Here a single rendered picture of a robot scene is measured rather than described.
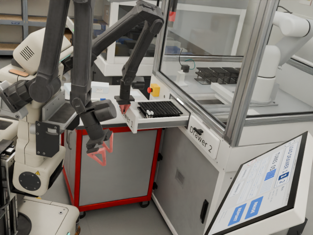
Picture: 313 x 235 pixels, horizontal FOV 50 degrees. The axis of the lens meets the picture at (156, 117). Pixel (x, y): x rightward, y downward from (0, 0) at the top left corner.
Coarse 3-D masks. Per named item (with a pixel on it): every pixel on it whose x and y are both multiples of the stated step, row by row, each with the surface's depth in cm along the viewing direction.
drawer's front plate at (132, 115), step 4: (132, 108) 188; (120, 112) 204; (128, 112) 190; (132, 112) 184; (124, 116) 197; (128, 116) 191; (132, 116) 184; (136, 116) 180; (128, 120) 191; (132, 120) 185; (136, 120) 181; (128, 124) 192; (132, 124) 185; (136, 124) 182; (132, 128) 185; (136, 128) 183
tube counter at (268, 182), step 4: (276, 164) 116; (268, 168) 118; (272, 168) 115; (276, 168) 113; (268, 172) 114; (272, 172) 112; (268, 176) 111; (272, 176) 109; (264, 180) 110; (268, 180) 108; (272, 180) 106; (264, 184) 107; (268, 184) 105; (264, 188) 104; (268, 188) 102; (260, 192) 104; (264, 192) 102
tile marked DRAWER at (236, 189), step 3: (240, 183) 123; (243, 183) 121; (234, 186) 124; (237, 186) 122; (240, 186) 120; (234, 189) 121; (237, 189) 119; (240, 189) 117; (231, 192) 120; (234, 192) 119; (237, 192) 117; (231, 195) 118
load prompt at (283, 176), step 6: (294, 144) 122; (288, 150) 121; (294, 150) 117; (288, 156) 115; (294, 156) 112; (282, 162) 114; (288, 162) 111; (282, 168) 109; (288, 168) 106; (282, 174) 105; (288, 174) 102; (276, 180) 104; (282, 180) 101; (288, 180) 98; (276, 186) 100
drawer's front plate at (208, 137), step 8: (192, 120) 188; (200, 128) 181; (192, 136) 189; (200, 136) 182; (208, 136) 174; (200, 144) 182; (208, 144) 175; (216, 144) 168; (208, 152) 175; (216, 152) 170
